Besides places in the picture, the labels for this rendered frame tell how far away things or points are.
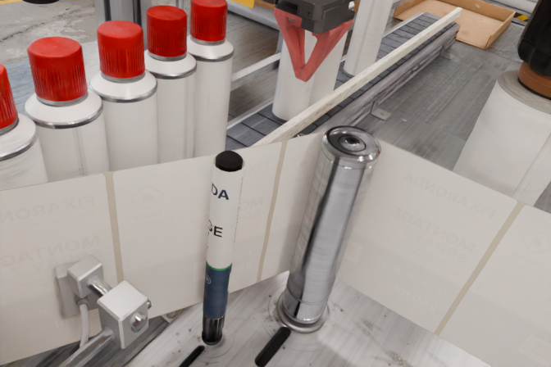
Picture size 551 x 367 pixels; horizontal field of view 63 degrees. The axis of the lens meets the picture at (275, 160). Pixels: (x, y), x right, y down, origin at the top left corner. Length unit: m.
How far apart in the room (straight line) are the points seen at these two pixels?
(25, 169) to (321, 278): 0.22
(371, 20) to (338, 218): 0.51
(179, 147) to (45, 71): 0.16
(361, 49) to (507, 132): 0.40
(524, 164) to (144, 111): 0.33
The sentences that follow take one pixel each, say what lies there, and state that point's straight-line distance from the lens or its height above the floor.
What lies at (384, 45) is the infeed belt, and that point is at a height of 0.88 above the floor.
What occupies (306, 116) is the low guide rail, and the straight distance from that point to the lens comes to 0.60.
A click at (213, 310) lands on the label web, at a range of 0.35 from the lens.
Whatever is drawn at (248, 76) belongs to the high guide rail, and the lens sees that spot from 0.58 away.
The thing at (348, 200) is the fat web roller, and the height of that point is 1.03.
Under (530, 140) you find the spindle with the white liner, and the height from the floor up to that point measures 1.03.
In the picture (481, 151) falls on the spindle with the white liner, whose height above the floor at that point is 1.00.
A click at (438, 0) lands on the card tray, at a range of 1.61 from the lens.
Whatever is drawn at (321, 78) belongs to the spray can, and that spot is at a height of 0.94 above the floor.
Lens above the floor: 1.22
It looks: 37 degrees down
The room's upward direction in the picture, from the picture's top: 10 degrees clockwise
